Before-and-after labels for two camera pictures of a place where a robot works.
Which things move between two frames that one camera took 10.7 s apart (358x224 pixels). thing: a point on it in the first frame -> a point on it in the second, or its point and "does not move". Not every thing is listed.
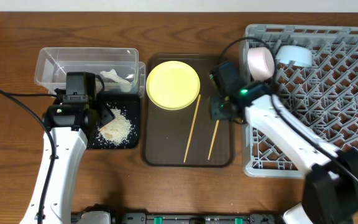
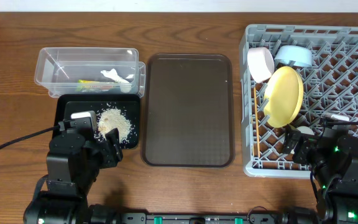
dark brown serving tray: [186, 137] does not move
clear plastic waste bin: [120, 68] does not move
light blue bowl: [301, 56] does not move
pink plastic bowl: [261, 63] does not move
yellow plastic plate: [173, 85] -> [285, 92]
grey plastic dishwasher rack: [337, 95] does not move
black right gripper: [217, 109] -> [301, 149]
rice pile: [117, 130] does not move
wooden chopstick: [191, 131] -> [257, 121]
